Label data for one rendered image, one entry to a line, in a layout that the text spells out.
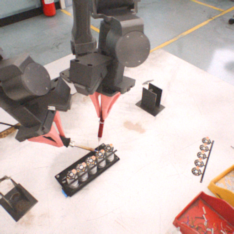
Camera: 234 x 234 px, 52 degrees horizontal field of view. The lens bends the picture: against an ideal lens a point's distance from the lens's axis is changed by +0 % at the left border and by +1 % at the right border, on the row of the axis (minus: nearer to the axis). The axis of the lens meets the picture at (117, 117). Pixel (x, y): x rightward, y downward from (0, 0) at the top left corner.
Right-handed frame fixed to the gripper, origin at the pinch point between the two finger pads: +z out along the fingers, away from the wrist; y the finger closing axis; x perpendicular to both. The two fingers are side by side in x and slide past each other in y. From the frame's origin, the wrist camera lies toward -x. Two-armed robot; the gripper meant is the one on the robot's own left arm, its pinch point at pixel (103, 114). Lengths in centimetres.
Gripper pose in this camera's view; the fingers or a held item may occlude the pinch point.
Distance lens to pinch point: 53.2
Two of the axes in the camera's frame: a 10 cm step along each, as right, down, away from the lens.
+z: -1.5, 8.5, 5.0
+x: 4.5, -3.9, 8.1
